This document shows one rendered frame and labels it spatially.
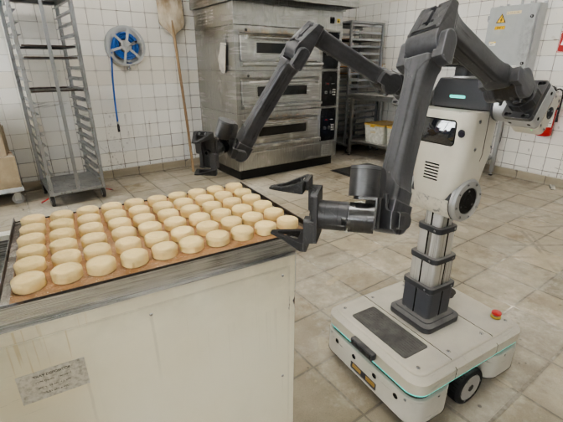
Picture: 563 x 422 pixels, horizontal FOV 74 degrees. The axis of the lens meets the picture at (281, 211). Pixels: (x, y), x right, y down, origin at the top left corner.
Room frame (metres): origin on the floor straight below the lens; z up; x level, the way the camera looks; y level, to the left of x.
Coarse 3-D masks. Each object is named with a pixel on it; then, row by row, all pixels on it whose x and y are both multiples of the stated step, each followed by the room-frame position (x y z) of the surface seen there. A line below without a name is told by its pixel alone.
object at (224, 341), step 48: (192, 288) 0.67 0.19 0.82; (240, 288) 0.72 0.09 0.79; (288, 288) 0.79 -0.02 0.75; (0, 336) 0.51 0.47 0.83; (48, 336) 0.54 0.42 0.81; (96, 336) 0.58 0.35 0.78; (144, 336) 0.62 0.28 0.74; (192, 336) 0.67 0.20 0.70; (240, 336) 0.72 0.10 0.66; (288, 336) 0.79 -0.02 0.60; (0, 384) 0.50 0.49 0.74; (48, 384) 0.53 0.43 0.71; (96, 384) 0.57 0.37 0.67; (144, 384) 0.61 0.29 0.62; (192, 384) 0.66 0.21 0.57; (240, 384) 0.72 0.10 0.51; (288, 384) 0.79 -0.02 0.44
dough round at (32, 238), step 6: (24, 234) 0.72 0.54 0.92; (30, 234) 0.72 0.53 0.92; (36, 234) 0.72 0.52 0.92; (42, 234) 0.72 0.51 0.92; (18, 240) 0.69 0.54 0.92; (24, 240) 0.69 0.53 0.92; (30, 240) 0.69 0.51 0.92; (36, 240) 0.70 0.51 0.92; (42, 240) 0.71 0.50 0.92; (18, 246) 0.69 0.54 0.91
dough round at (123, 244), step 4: (128, 236) 0.71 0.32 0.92; (132, 236) 0.71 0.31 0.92; (116, 240) 0.69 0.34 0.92; (120, 240) 0.69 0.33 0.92; (124, 240) 0.69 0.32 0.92; (128, 240) 0.69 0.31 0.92; (132, 240) 0.69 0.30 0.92; (136, 240) 0.69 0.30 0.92; (140, 240) 0.70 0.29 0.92; (116, 244) 0.68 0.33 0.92; (120, 244) 0.67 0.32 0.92; (124, 244) 0.67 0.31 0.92; (128, 244) 0.67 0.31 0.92; (132, 244) 0.68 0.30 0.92; (136, 244) 0.68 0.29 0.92; (140, 244) 0.69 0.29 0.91; (116, 248) 0.67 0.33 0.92; (120, 248) 0.67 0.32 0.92; (124, 248) 0.67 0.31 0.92; (128, 248) 0.67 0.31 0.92; (132, 248) 0.67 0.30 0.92; (116, 252) 0.68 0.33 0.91; (120, 252) 0.67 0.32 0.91
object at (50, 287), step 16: (48, 224) 0.82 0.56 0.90; (48, 240) 0.73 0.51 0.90; (112, 240) 0.73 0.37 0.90; (256, 240) 0.73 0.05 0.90; (48, 256) 0.66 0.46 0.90; (176, 256) 0.66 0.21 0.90; (192, 256) 0.66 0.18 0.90; (48, 272) 0.60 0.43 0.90; (112, 272) 0.60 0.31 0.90; (128, 272) 0.60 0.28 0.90; (48, 288) 0.55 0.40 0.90; (64, 288) 0.55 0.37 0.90
